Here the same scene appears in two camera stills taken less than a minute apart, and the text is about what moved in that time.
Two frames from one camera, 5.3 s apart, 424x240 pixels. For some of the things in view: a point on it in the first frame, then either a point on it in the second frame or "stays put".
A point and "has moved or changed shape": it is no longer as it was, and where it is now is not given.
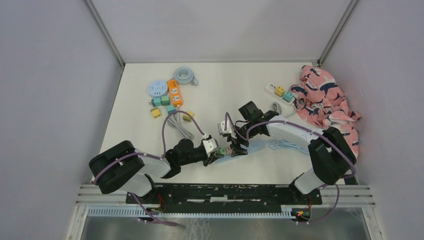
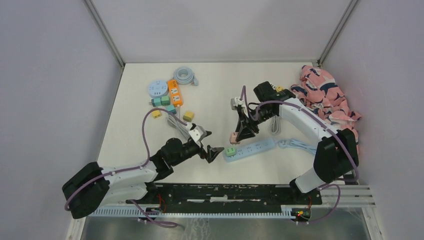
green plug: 165,100 stays put
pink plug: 228,151 has moved or changed shape
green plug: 222,151 has moved or changed shape
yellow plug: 187,118 stays put
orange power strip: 175,92 stays put
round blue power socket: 157,89 stays put
